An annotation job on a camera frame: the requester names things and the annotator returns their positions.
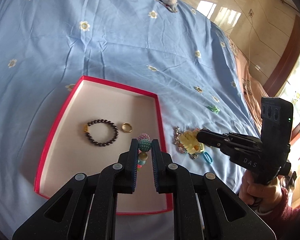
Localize yellow hair claw clip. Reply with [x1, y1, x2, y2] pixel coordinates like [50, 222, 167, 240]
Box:
[178, 129, 204, 155]

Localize person's right hand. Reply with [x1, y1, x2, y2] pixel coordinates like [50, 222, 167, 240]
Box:
[239, 170, 282, 213]

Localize blue plastic hair clip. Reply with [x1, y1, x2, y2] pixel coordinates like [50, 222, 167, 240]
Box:
[202, 151, 213, 164]

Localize blue floral bed sheet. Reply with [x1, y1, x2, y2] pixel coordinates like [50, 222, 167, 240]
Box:
[0, 0, 258, 238]

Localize colourful beaded bracelet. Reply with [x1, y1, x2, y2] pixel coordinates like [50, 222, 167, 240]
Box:
[136, 132, 152, 172]

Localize green small hair clip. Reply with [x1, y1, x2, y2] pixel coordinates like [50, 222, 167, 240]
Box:
[207, 106, 220, 114]

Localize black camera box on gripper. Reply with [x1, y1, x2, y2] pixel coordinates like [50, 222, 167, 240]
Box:
[261, 97, 293, 147]

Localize pink blanket with print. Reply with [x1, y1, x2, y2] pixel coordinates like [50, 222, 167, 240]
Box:
[228, 38, 268, 133]

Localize dark beaded bracelet gold charm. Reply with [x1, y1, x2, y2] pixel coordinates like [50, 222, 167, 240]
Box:
[83, 119, 119, 147]

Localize red sleeve forearm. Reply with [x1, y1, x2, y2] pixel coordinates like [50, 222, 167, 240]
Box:
[256, 186, 300, 239]

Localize red shallow cardboard box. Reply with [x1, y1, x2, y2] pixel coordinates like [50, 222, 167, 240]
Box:
[33, 75, 174, 216]

